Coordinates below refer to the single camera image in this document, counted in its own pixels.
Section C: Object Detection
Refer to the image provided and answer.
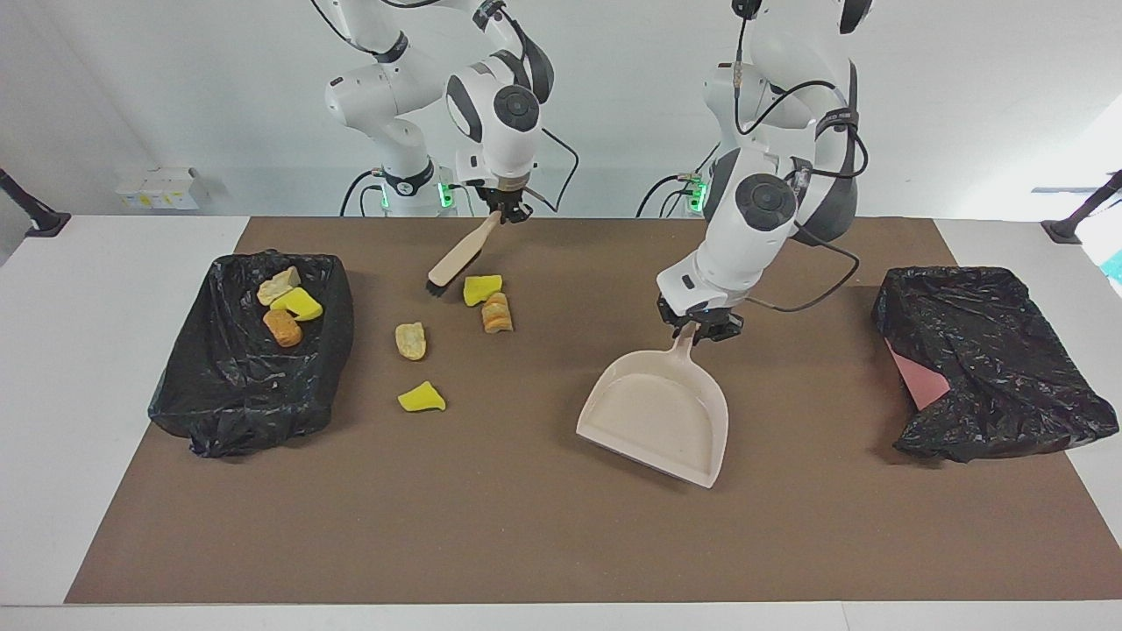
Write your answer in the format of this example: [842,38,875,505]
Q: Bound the brown table mat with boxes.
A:
[64,216,1122,606]

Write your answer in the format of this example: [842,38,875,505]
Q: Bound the white wall box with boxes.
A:
[114,167,202,211]

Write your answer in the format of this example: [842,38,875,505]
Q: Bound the pink bin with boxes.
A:
[884,337,953,411]

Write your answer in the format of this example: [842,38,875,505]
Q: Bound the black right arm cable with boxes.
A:
[524,127,581,216]

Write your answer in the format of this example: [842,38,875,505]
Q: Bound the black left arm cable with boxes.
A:
[735,18,869,314]

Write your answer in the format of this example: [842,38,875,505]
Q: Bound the beige plastic dustpan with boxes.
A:
[576,324,730,489]

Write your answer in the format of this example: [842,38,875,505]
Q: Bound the beige brush black bristles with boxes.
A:
[426,210,505,297]

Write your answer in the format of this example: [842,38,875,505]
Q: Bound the yellow sponge wedge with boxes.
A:
[397,381,447,413]

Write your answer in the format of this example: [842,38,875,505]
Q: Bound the brown fried nugget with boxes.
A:
[263,308,304,349]

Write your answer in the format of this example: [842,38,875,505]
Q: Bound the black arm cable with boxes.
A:
[524,127,581,216]
[735,18,869,314]

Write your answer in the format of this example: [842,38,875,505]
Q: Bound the black trash bag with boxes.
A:
[147,250,356,459]
[870,266,1121,464]

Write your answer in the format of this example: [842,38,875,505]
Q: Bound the curved yellow sponge piece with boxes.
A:
[270,287,324,322]

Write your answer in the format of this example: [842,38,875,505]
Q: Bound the black camera stand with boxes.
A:
[1041,169,1122,245]
[0,168,73,238]

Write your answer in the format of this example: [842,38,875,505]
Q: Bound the pale cracker piece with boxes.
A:
[257,266,302,307]

